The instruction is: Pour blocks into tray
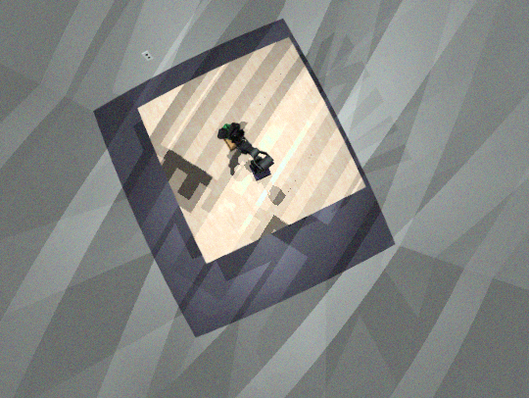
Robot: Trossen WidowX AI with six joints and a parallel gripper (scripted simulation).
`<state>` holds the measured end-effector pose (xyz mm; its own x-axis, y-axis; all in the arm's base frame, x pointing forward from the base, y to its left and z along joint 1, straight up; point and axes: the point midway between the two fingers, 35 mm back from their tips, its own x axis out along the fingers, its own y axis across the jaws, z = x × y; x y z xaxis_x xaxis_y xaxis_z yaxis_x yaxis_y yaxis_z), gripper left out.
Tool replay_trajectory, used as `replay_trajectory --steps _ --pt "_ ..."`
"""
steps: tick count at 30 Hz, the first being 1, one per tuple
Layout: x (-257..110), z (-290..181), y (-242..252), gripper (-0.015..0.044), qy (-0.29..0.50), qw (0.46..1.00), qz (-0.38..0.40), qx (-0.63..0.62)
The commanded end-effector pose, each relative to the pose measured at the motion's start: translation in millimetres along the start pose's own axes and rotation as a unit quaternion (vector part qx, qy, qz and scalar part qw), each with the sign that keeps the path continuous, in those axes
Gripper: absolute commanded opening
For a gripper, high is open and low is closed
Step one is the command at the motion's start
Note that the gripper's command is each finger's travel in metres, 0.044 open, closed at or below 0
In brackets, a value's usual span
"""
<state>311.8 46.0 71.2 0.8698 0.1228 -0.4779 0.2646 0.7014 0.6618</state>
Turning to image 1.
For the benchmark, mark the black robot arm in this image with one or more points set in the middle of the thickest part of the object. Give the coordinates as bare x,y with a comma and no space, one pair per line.
259,163

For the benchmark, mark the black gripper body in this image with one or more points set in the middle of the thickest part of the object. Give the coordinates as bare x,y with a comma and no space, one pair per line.
222,133

